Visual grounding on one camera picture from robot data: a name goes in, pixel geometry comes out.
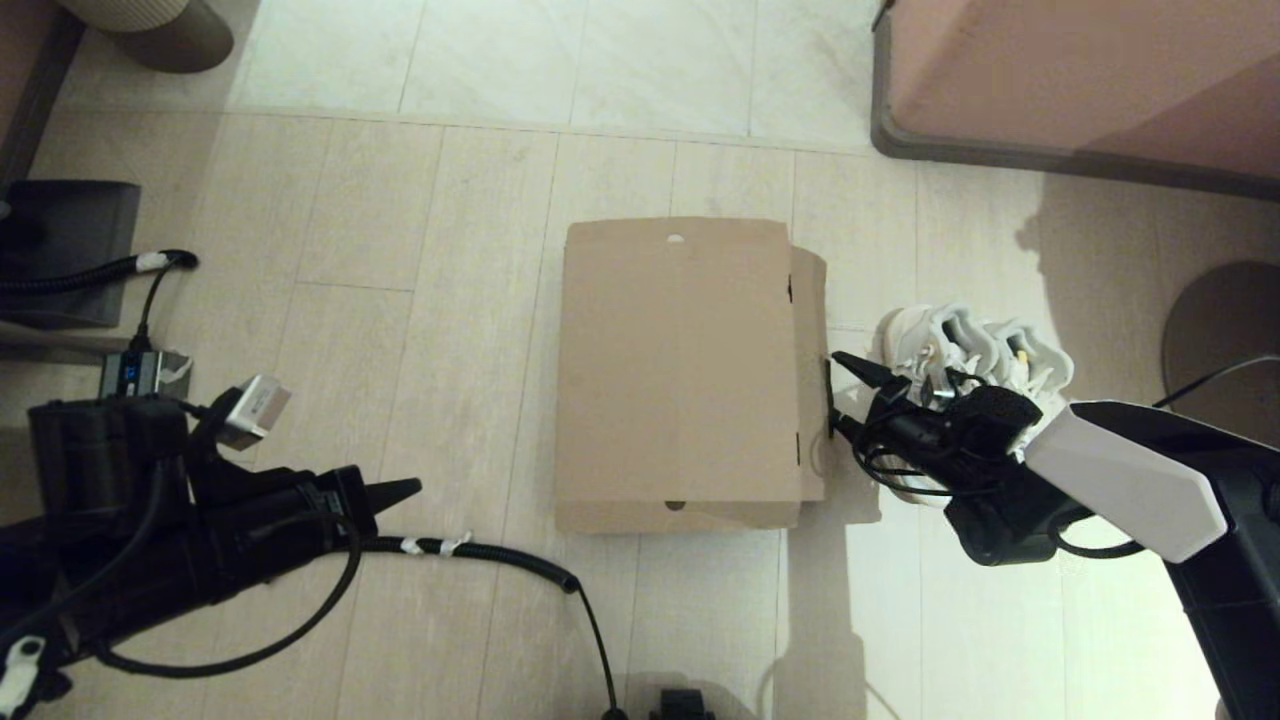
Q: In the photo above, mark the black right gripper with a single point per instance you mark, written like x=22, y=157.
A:
x=920, y=435

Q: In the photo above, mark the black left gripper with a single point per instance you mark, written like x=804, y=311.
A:
x=290, y=520

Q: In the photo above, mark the white lace-up sneaker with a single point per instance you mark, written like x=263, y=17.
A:
x=900, y=330
x=1040, y=360

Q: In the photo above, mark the cardboard shoe box with lid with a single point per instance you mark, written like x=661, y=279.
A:
x=680, y=380

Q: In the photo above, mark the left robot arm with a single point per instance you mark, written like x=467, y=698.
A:
x=60, y=560

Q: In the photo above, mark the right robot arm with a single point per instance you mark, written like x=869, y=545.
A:
x=1130, y=480

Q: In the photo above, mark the grey power inverter box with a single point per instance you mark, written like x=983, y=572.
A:
x=140, y=372

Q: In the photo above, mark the dark grey plastic bin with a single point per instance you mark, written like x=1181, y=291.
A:
x=90, y=220

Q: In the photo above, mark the round dark brown table base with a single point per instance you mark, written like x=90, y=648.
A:
x=1220, y=320

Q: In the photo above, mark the pink sofa with grey base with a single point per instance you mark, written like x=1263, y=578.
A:
x=1080, y=70

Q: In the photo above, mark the beige ribbed round pouf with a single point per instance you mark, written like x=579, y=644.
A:
x=180, y=45

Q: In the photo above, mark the brown wooden furniture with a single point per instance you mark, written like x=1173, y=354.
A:
x=25, y=60

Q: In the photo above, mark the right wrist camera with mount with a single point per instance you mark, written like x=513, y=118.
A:
x=995, y=415

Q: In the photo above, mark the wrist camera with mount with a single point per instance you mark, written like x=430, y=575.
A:
x=995, y=415
x=250, y=405

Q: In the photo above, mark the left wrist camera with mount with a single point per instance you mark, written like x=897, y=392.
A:
x=250, y=405

